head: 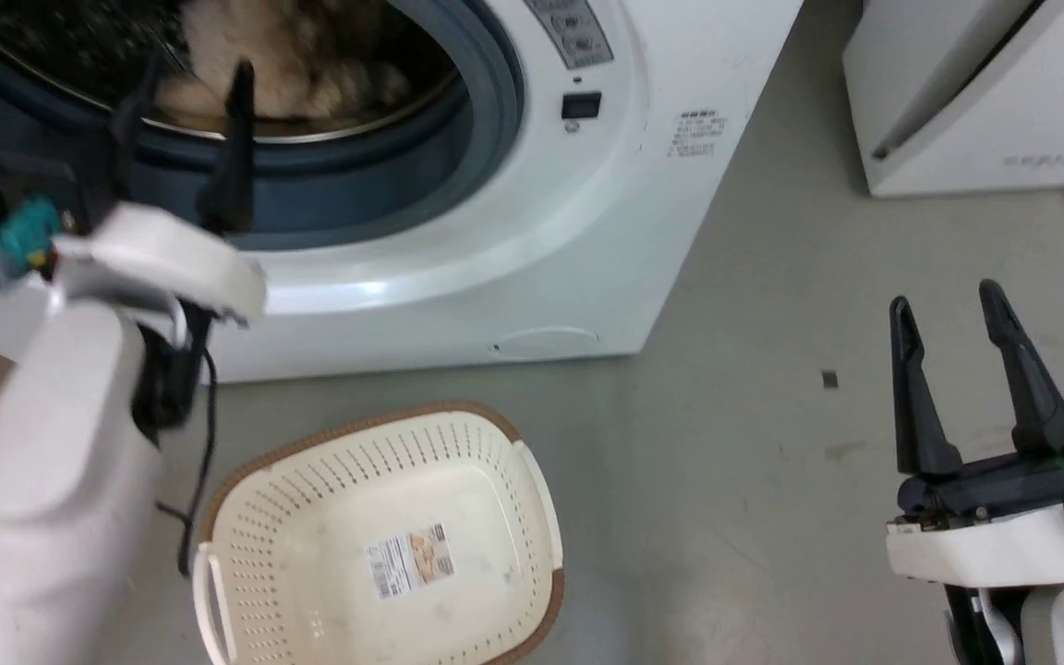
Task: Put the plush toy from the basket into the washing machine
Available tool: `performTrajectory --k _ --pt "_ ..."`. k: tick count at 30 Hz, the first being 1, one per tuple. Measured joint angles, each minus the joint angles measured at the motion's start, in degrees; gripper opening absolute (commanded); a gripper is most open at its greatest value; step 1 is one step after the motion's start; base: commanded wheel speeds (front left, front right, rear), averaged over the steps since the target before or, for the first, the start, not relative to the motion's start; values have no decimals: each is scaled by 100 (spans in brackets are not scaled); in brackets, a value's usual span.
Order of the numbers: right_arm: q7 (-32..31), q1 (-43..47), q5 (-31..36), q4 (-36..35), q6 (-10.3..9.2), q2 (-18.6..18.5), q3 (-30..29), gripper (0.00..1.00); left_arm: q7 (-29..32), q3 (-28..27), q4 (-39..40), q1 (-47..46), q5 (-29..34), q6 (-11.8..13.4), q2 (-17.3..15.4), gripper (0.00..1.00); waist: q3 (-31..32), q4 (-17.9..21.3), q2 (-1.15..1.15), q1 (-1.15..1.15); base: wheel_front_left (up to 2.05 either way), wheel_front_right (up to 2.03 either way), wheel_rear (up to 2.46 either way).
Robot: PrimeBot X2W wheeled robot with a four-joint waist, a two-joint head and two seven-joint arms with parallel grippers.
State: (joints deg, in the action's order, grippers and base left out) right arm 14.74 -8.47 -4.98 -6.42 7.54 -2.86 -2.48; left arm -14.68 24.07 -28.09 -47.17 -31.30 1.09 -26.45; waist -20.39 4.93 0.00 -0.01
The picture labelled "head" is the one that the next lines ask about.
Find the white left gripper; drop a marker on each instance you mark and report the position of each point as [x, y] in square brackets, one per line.
[158, 254]

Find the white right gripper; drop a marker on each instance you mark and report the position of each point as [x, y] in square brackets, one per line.
[1003, 536]

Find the beige laundry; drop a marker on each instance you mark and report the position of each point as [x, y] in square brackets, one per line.
[310, 55]

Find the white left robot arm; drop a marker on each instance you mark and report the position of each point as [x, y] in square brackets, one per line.
[42, 480]

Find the white front-load washing machine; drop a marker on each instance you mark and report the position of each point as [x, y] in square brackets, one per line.
[532, 231]

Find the cream perforated laundry basket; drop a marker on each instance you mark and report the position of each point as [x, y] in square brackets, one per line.
[310, 517]

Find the white box appliance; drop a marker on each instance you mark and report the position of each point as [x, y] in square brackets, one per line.
[985, 102]

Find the washer text label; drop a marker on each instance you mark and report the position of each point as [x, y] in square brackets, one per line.
[698, 135]

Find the grey washer control panel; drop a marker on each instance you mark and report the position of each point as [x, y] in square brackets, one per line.
[574, 32]

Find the printed label sticker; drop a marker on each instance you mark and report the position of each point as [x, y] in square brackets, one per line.
[410, 561]

